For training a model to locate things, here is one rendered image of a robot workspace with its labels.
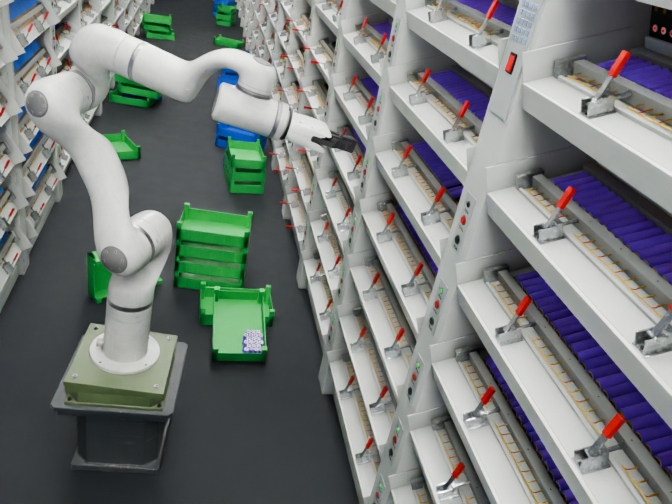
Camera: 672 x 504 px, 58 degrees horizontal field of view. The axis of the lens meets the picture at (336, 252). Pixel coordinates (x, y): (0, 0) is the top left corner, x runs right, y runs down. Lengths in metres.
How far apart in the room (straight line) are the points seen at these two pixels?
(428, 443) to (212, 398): 1.01
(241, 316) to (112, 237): 1.05
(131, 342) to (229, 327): 0.77
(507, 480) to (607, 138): 0.59
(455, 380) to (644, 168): 0.64
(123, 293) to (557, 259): 1.11
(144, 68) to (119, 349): 0.77
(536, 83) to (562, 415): 0.52
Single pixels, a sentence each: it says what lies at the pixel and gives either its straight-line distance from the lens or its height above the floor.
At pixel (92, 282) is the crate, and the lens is 2.64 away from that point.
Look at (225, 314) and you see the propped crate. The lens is 2.49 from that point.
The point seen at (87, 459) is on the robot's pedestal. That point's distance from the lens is 2.01.
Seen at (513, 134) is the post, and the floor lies 1.26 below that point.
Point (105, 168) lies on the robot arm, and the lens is 1.56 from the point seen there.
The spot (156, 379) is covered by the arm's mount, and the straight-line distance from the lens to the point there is 1.77.
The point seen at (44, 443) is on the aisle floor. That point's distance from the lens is 2.12.
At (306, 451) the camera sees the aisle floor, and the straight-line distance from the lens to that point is 2.10.
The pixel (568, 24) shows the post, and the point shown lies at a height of 1.45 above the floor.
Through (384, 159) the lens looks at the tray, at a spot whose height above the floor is 0.96.
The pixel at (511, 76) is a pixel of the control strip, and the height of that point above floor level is 1.35.
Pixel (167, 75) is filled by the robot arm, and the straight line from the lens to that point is 1.41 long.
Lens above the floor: 1.54
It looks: 29 degrees down
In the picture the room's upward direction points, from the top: 11 degrees clockwise
